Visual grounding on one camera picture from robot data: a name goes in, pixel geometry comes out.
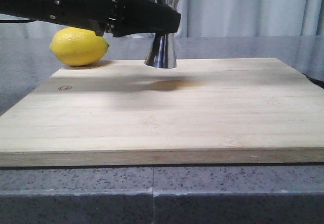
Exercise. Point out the yellow lemon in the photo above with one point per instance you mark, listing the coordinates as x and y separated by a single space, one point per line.
78 47

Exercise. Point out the silver steel jigger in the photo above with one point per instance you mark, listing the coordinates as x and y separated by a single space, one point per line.
162 52

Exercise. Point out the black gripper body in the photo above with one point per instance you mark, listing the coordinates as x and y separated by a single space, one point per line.
93 15

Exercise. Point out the grey curtain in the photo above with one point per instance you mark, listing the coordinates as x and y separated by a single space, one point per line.
239 18

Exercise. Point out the light wooden cutting board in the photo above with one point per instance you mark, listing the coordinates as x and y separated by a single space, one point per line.
203 111

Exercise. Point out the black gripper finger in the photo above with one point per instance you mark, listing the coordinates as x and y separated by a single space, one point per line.
144 16

